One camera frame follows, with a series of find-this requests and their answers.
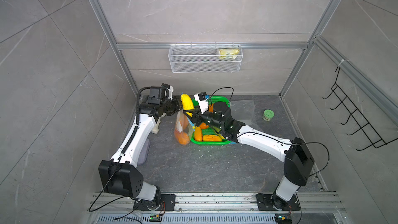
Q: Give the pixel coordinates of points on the white wire wall basket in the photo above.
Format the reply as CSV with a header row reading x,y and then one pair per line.
x,y
202,59

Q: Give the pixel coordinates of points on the metal base rail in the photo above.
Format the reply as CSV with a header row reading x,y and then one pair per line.
x,y
220,208

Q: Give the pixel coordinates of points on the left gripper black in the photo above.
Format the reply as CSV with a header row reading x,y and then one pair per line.
x,y
176,108

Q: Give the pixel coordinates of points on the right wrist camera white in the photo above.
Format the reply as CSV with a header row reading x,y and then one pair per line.
x,y
202,99

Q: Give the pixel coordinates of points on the spare clear plastic bag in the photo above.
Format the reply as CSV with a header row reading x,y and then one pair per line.
x,y
246,111

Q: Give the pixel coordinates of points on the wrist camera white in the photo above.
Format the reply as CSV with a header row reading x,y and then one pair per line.
x,y
168,91
202,99

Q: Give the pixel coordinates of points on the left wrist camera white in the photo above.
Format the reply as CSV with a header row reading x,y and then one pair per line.
x,y
168,91

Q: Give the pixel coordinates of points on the clear zip-top bag blue zipper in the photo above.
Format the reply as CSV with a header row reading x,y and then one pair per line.
x,y
183,124

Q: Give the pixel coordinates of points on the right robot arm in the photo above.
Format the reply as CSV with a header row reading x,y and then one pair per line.
x,y
298,160

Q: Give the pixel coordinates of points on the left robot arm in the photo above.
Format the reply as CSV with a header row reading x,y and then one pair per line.
x,y
119,175

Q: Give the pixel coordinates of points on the green plastic basket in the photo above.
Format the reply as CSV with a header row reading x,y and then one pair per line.
x,y
207,132

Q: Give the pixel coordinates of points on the yellow packet in wire basket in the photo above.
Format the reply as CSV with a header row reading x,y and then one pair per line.
x,y
228,53

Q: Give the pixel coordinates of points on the white plush toy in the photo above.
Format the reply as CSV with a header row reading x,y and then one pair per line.
x,y
155,129

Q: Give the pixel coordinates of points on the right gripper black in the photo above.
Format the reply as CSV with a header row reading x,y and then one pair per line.
x,y
197,118

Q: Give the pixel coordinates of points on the black wall hook rack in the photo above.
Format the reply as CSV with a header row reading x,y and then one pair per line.
x,y
373,139

